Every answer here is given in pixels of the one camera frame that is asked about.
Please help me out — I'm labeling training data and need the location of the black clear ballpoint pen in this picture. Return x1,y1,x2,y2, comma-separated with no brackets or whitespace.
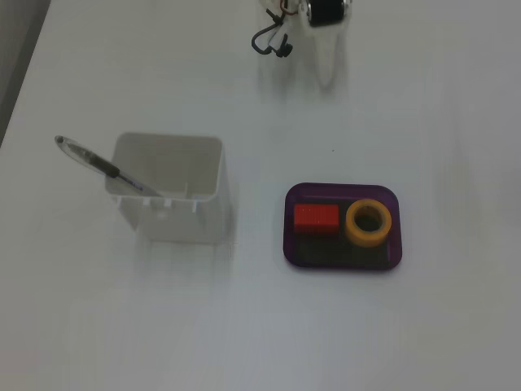
54,134,166,199

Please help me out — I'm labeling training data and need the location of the red rectangular block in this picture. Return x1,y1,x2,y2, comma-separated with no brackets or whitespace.
292,203,341,235

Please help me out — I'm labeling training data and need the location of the purple metal tray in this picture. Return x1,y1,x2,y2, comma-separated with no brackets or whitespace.
282,182,404,275

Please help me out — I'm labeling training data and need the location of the yellow tape roll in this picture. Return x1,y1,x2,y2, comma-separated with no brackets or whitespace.
344,198,394,248

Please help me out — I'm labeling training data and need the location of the white plastic pen holder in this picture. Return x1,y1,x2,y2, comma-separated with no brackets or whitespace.
104,132,229,244

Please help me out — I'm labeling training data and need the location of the black cable with tie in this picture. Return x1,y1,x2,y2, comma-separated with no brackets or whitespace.
251,10,295,59

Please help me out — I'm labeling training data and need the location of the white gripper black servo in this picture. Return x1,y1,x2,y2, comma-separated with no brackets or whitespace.
299,0,352,89

